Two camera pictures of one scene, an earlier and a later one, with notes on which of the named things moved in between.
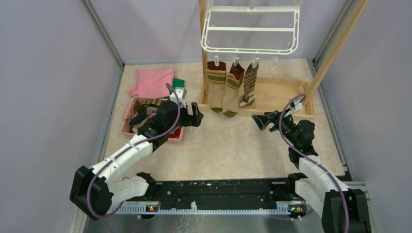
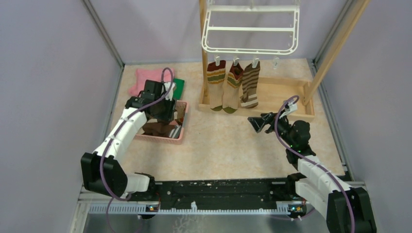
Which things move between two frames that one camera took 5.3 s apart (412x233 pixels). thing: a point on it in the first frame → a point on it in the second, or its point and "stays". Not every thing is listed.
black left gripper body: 185,119 → 164,110
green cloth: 178,82 stays
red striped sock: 231,102 stays
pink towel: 153,83 stays
